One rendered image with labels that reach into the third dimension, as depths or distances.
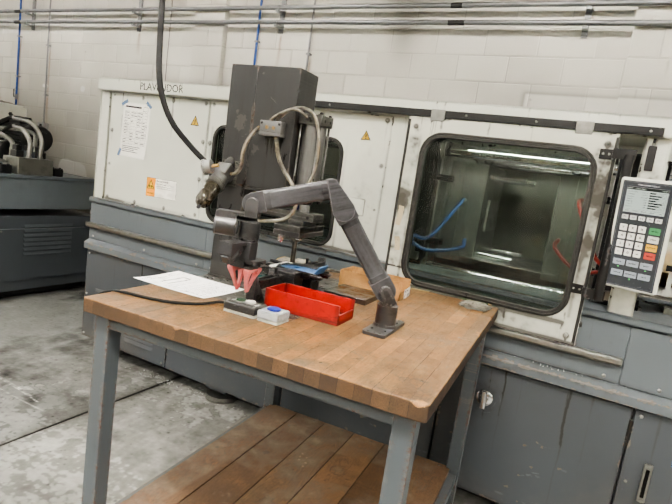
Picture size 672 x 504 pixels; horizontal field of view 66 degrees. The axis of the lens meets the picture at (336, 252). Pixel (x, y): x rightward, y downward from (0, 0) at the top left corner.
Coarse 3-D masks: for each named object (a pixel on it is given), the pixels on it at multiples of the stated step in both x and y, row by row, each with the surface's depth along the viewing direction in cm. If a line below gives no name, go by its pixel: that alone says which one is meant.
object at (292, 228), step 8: (280, 208) 188; (288, 208) 187; (304, 208) 179; (280, 216) 180; (296, 216) 177; (304, 216) 176; (312, 216) 175; (320, 216) 179; (280, 224) 173; (288, 224) 174; (296, 224) 176; (304, 224) 176; (312, 224) 182; (280, 232) 173; (288, 232) 172; (296, 232) 170; (304, 232) 173; (312, 232) 179; (320, 232) 184; (280, 240) 176
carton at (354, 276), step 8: (344, 272) 201; (352, 272) 199; (360, 272) 210; (344, 280) 201; (352, 280) 200; (360, 280) 198; (368, 280) 197; (392, 280) 205; (400, 280) 204; (408, 280) 202; (368, 288) 197; (400, 288) 192; (408, 288) 202; (400, 296) 193
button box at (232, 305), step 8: (136, 296) 150; (144, 296) 149; (184, 304) 149; (192, 304) 150; (200, 304) 151; (208, 304) 152; (224, 304) 149; (232, 304) 148; (240, 304) 147; (248, 304) 148; (256, 304) 149; (264, 304) 150; (232, 312) 148; (240, 312) 147; (248, 312) 146; (256, 312) 146
